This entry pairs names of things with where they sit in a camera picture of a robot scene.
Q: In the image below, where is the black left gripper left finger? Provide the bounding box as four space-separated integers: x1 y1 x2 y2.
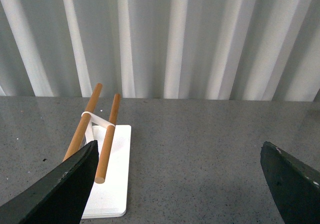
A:
0 140 99 224

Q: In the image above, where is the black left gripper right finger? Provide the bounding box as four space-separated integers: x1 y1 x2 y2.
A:
260 142 320 224

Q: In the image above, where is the white towel rack stand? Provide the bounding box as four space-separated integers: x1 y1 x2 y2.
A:
64 83 132 219

